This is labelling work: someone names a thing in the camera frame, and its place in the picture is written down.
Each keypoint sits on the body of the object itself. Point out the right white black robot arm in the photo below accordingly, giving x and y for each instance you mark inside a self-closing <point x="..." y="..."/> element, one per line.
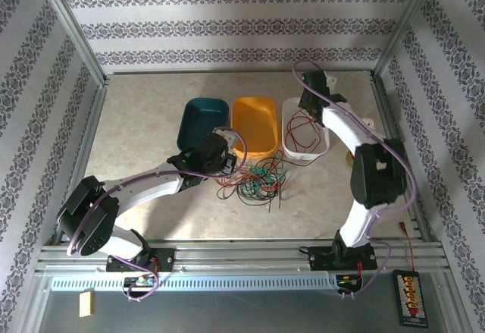
<point x="379" y="173"/>

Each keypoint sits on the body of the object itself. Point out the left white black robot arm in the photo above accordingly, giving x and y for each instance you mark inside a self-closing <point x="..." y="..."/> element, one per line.
<point x="87" y="215"/>

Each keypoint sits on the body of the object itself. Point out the dark teal plastic bin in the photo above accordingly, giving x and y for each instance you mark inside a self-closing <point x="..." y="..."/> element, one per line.
<point x="201" y="120"/>

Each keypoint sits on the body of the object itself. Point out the orange plastic bin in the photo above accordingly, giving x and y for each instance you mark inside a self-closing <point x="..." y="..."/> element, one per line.
<point x="254" y="128"/>

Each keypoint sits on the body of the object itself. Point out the white plastic bin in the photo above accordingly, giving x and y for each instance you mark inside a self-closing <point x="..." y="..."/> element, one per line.
<point x="299" y="154"/>

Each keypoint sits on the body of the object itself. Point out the pink tape dispenser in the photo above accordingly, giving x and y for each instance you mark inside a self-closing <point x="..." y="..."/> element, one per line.
<point x="368" y="122"/>

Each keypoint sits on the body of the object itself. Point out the yellow green terminal connector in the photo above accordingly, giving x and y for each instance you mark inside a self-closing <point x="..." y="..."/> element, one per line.
<point x="142" y="280"/>

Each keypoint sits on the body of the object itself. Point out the grey metal sheet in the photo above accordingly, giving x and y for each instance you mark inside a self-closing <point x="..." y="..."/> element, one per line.
<point x="242" y="314"/>

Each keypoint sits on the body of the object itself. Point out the black connector with green light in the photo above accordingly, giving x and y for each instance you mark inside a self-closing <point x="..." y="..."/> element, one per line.
<point x="346" y="281"/>

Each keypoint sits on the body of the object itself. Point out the cream wooden block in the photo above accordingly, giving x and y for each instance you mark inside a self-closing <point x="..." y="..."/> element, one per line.
<point x="86" y="304"/>

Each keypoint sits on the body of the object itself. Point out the black board with orange buttons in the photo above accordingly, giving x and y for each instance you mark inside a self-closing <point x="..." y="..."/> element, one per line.
<point x="411" y="299"/>

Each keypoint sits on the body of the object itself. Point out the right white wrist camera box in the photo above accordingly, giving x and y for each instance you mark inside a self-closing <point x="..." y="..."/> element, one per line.
<point x="331" y="81"/>

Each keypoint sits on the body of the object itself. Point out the aluminium side rail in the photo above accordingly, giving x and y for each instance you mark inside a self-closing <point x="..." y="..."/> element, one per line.
<point x="379" y="94"/>
<point x="89" y="139"/>

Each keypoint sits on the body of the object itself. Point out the aluminium back rail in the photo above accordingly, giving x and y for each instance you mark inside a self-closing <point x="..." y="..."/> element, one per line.
<point x="242" y="72"/>

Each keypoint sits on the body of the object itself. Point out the aluminium front rail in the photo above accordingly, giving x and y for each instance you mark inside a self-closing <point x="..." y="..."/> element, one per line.
<point x="242" y="253"/>

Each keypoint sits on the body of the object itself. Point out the aluminium frame post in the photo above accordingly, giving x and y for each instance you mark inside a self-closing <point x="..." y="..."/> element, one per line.
<point x="407" y="26"/>
<point x="72" y="29"/>

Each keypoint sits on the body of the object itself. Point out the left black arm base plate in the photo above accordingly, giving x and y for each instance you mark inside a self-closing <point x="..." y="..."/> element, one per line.
<point x="164" y="259"/>

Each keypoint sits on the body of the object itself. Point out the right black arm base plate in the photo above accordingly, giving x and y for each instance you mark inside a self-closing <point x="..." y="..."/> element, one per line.
<point x="322" y="259"/>

